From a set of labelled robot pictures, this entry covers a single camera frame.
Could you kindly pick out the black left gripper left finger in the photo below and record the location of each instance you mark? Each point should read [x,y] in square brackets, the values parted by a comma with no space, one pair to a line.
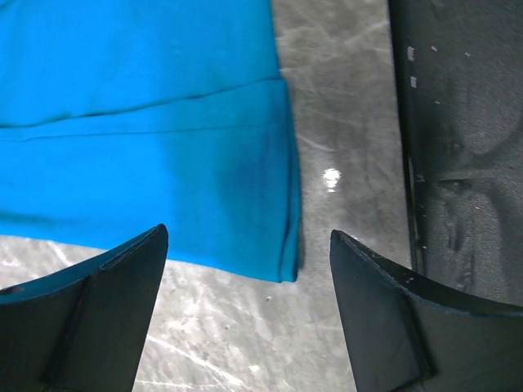
[83,328]

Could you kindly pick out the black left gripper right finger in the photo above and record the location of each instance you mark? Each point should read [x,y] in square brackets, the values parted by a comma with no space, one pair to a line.
[406,332]

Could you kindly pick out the blue t-shirt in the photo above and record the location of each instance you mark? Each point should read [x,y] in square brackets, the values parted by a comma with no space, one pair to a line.
[117,116]

